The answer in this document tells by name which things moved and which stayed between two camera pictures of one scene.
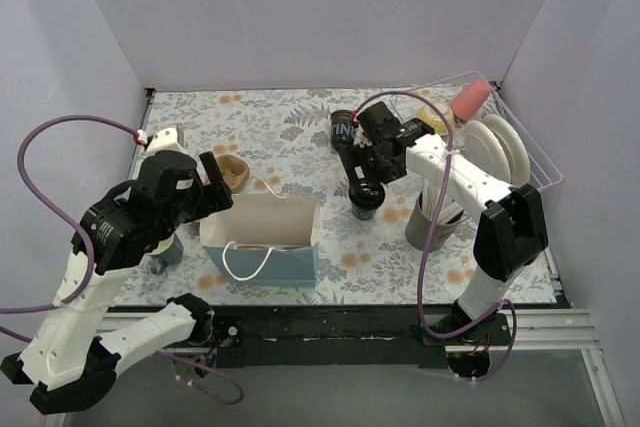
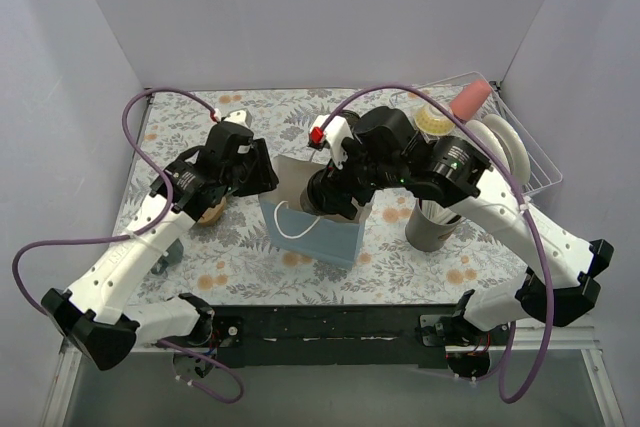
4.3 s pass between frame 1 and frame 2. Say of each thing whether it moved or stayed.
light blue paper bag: moved
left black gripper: moved
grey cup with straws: stayed
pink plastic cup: stayed
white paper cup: stayed
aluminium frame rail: stayed
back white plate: stayed
